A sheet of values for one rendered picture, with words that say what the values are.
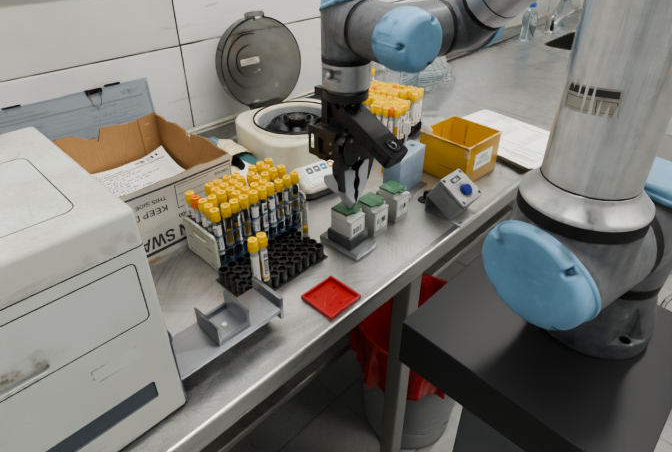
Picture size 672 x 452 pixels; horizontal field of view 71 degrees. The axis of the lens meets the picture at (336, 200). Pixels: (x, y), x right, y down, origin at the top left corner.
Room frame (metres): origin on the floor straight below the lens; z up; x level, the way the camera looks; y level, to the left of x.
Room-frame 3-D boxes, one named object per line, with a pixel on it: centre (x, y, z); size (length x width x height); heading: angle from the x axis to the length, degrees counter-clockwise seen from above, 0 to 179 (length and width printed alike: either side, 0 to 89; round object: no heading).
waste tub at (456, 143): (0.99, -0.28, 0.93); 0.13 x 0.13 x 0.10; 43
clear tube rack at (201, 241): (0.73, 0.16, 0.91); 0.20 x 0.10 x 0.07; 136
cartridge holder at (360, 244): (0.70, -0.02, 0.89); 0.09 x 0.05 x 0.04; 48
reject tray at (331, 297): (0.56, 0.01, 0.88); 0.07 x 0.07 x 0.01; 46
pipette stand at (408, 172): (0.89, -0.14, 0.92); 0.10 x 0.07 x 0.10; 142
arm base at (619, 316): (0.46, -0.34, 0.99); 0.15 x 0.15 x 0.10
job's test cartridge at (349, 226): (0.70, -0.02, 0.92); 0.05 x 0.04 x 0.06; 48
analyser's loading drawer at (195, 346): (0.45, 0.17, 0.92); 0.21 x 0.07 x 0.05; 136
